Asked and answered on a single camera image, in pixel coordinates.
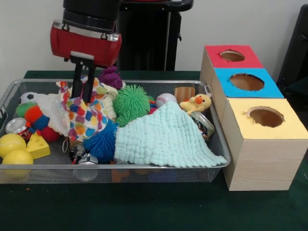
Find blue spiky rubber ball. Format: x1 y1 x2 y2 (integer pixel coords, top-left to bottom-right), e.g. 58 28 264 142
83 119 120 164

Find white toy baseball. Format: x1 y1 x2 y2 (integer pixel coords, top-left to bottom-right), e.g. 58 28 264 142
155 93 178 108

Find purple rubber toy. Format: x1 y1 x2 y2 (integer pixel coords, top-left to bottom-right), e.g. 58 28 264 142
98 66 123 90

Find yellow plush duck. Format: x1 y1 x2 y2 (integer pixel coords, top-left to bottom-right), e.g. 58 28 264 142
179 93 212 115

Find shallow clear mesh bin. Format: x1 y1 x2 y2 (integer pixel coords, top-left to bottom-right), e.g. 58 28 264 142
0 79 232 185

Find mint waffle cloth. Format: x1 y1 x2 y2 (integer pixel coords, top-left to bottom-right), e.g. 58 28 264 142
114 100 228 168

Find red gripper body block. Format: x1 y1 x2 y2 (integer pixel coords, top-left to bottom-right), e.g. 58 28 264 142
50 20 123 68

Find cream waffle cloth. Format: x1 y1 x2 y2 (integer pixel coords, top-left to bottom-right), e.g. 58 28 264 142
96 81 119 120

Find smooth yellow ball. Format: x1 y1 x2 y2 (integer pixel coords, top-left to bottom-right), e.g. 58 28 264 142
1 149 34 179

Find dark green table cloth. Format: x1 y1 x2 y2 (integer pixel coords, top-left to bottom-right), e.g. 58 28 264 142
283 76 308 97
0 70 308 231

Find wooden box three holes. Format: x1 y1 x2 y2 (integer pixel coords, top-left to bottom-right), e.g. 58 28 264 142
200 44 308 193

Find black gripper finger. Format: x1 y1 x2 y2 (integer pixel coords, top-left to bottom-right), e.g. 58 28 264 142
83 63 96 103
71 61 85 98

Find green spiky rubber ball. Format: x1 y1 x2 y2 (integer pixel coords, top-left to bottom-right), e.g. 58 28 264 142
113 84 151 120

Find yellow tennis ball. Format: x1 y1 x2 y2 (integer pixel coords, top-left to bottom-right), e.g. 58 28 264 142
0 133 26 159

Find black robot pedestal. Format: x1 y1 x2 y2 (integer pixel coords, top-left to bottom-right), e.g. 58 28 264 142
115 0 194 72

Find white cloth colourful patches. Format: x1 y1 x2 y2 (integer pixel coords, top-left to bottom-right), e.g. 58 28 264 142
36 77 116 142

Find small soccer ball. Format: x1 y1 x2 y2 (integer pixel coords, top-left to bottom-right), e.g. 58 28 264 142
19 92 41 104

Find black stand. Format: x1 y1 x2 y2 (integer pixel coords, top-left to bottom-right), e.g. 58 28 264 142
276 4 308 110

